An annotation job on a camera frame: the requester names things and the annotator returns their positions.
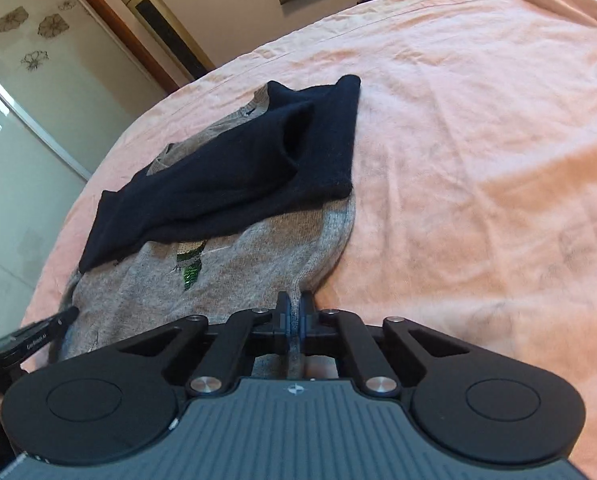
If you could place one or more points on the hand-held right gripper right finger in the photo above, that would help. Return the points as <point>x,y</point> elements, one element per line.
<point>306,321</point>

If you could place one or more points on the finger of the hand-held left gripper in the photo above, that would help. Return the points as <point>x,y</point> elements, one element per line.
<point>58,324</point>

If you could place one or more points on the floral glass wardrobe door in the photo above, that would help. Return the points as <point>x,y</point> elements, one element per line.
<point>33,110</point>

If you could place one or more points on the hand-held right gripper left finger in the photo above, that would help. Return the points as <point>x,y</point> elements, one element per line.
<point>284,321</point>

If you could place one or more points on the pink bed sheet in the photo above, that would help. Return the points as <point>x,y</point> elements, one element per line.
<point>478,160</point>

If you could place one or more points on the wooden door frame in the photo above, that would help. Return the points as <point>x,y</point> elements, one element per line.
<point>113,20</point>

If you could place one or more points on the gold tower air conditioner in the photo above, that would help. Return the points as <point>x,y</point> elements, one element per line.
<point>163,25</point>

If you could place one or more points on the grey sweater with navy sleeves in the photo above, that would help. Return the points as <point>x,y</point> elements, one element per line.
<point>258,250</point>

